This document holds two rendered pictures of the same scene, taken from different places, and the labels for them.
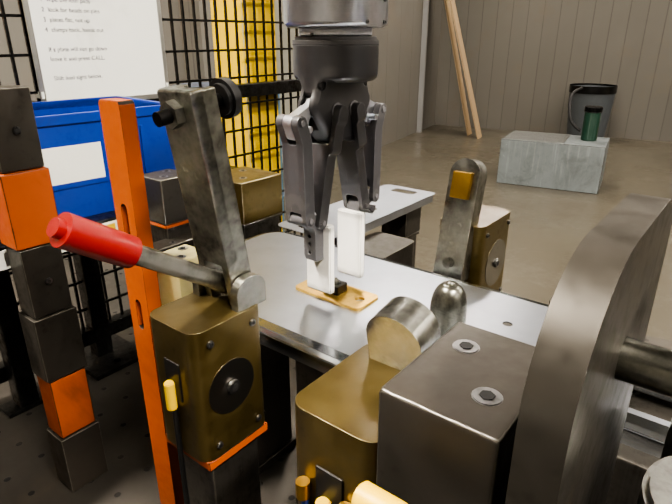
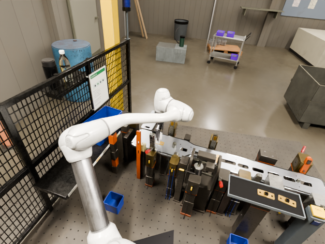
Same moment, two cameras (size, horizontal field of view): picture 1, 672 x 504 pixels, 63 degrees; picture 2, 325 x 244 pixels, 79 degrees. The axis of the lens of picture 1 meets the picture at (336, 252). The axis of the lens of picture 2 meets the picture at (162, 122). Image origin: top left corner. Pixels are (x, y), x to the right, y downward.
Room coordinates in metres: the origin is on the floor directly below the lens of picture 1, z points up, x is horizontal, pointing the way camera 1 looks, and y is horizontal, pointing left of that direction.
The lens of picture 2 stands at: (-0.56, 0.43, 2.06)
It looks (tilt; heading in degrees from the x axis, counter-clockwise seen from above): 37 degrees down; 337
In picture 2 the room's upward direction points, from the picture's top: 5 degrees clockwise
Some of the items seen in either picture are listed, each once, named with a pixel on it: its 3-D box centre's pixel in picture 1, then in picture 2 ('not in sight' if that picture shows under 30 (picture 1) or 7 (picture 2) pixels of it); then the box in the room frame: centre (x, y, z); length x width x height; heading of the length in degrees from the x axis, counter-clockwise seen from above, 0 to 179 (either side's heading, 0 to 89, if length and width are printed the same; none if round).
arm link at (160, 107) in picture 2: not in sight; (163, 100); (0.50, -0.01, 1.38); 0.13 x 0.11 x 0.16; 31
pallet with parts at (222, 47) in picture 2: not in sight; (224, 46); (5.41, -4.19, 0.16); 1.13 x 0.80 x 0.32; 63
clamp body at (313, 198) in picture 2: not in sight; (305, 218); (-0.29, -0.72, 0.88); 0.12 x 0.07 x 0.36; 142
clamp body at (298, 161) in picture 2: not in sight; (293, 173); (0.01, -0.95, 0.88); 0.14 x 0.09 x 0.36; 142
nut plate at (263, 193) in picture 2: not in sight; (266, 193); (-0.19, -0.35, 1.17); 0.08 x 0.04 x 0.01; 51
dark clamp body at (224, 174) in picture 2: not in sight; (217, 194); (0.03, -0.26, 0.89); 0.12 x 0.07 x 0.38; 142
